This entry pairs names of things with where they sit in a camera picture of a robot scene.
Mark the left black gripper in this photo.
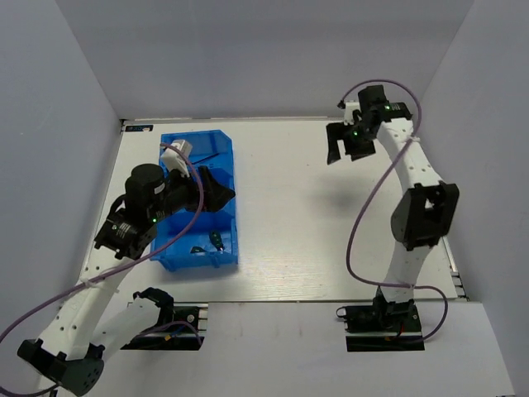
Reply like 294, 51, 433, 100
149, 164, 236, 222

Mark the green orange stubby screwdriver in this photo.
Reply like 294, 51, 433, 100
190, 246, 206, 254

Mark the green stubby phillips screwdriver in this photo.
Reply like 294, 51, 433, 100
209, 230, 224, 251

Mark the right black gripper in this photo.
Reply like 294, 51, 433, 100
324, 120, 375, 165

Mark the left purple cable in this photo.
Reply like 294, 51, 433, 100
0, 142, 206, 396

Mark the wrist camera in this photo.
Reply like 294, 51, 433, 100
160, 140, 193, 177
337, 100, 362, 125

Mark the left table logo sticker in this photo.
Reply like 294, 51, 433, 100
125, 125, 154, 132

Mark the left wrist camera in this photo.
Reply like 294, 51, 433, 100
160, 140, 193, 177

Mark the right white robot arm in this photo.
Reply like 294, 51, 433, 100
326, 79, 460, 330

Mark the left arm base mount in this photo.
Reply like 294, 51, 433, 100
122, 304, 208, 352

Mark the brown hex key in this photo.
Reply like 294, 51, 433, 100
192, 153, 221, 165

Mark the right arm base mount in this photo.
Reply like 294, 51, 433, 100
336, 303, 425, 353

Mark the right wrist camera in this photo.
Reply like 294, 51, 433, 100
337, 100, 362, 125

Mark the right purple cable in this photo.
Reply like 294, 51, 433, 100
341, 79, 450, 342

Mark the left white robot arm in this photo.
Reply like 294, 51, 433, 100
17, 164, 236, 396

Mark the purple cable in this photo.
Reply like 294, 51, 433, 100
0, 142, 206, 396
341, 79, 450, 342

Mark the blue plastic compartment bin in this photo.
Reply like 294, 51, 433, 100
151, 130, 239, 271

